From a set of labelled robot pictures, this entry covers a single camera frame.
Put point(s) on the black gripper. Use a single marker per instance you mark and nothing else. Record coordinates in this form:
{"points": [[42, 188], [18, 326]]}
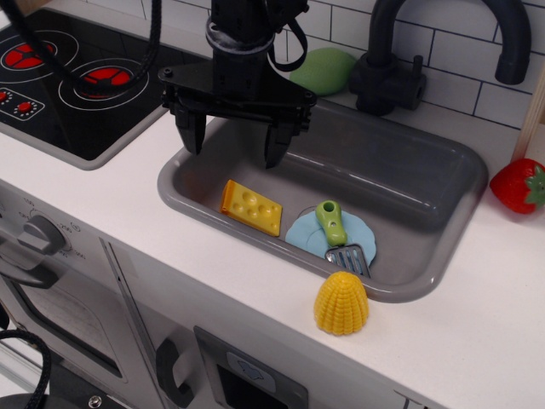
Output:
{"points": [[245, 87]]}

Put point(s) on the green handled grey spatula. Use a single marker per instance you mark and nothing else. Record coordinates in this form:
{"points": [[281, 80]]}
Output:
{"points": [[350, 257]]}

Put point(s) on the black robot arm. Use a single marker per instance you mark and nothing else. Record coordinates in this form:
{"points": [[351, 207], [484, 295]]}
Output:
{"points": [[248, 28]]}

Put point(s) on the light blue plate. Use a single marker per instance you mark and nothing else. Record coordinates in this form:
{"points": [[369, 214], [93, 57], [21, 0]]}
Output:
{"points": [[307, 234]]}

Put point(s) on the grey sink basin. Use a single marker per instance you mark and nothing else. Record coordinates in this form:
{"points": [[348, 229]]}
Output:
{"points": [[416, 191]]}

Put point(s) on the yellow cheese wedge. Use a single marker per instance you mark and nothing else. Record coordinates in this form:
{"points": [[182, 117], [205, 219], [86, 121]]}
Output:
{"points": [[251, 208]]}

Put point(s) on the green lime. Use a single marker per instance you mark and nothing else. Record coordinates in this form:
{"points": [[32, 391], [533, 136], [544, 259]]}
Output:
{"points": [[325, 71]]}

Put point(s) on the black faucet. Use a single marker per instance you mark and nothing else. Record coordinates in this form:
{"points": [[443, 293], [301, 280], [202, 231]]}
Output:
{"points": [[381, 84]]}

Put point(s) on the black toy stove top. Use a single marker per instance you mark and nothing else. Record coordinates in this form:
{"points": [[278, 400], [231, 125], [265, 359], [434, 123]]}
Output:
{"points": [[45, 112]]}

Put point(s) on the yellow corn cob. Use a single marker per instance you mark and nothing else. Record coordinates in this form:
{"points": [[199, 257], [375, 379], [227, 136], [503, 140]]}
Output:
{"points": [[341, 306]]}

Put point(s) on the grey oven knob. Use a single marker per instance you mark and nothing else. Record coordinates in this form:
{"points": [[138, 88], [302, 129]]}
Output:
{"points": [[41, 235]]}

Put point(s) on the grey dishwasher control panel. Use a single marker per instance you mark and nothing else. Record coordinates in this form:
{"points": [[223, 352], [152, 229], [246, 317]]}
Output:
{"points": [[238, 380]]}

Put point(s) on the red strawberry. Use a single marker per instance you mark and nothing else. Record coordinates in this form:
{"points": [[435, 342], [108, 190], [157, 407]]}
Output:
{"points": [[520, 186]]}

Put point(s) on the dark grey dishwasher handle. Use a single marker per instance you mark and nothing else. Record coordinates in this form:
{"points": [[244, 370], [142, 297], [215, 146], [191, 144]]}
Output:
{"points": [[166, 356]]}

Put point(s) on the wooden shelf post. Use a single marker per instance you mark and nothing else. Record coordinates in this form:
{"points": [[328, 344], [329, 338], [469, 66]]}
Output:
{"points": [[530, 142]]}

